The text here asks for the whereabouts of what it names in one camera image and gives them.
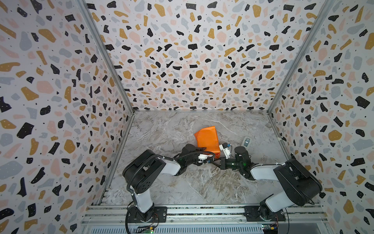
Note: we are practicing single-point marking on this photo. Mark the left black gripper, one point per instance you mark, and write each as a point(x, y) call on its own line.
point(199, 148)

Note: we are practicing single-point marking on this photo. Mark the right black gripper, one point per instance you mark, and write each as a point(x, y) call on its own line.
point(222, 163)

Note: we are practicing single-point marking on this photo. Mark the white tape dispenser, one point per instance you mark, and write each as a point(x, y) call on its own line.
point(246, 142)

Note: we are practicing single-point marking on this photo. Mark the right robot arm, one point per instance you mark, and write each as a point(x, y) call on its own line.
point(299, 186)

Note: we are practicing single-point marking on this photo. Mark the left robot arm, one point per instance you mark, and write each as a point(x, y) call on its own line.
point(142, 172)

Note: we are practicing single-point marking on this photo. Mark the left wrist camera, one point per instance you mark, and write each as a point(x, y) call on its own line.
point(204, 158)

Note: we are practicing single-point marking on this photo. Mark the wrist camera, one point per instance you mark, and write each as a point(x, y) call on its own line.
point(204, 158)
point(226, 149)

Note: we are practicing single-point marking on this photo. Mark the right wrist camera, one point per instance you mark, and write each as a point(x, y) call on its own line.
point(226, 149)

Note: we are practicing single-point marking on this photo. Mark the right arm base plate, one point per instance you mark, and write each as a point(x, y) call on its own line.
point(262, 213)

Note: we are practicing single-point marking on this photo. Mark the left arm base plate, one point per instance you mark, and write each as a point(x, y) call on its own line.
point(146, 215)

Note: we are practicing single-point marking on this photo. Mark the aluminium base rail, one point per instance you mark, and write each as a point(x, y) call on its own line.
point(205, 219)

